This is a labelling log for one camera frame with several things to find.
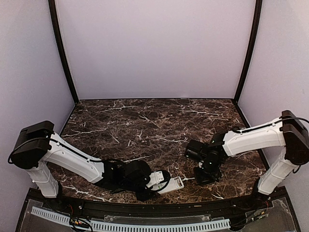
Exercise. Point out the black frame post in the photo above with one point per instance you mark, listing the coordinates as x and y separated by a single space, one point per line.
61 50
250 49

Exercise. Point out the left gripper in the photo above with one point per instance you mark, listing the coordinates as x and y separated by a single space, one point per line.
146 196

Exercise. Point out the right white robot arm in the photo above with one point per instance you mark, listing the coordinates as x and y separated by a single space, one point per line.
286 131

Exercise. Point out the left black frame post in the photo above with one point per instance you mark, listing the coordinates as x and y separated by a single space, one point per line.
61 50

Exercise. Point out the black front rail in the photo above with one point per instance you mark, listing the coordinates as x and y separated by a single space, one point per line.
222 201

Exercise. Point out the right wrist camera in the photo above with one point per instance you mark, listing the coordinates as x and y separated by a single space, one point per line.
193 149

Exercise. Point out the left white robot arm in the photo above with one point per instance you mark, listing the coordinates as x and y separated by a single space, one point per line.
38 145

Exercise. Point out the right black frame post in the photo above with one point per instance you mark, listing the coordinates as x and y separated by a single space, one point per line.
250 49

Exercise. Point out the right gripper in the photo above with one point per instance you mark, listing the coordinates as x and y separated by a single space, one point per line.
202 181

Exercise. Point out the white remote control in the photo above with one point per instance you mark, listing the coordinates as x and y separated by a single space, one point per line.
174 184

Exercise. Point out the white slotted cable duct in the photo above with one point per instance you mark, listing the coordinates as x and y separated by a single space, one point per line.
131 224

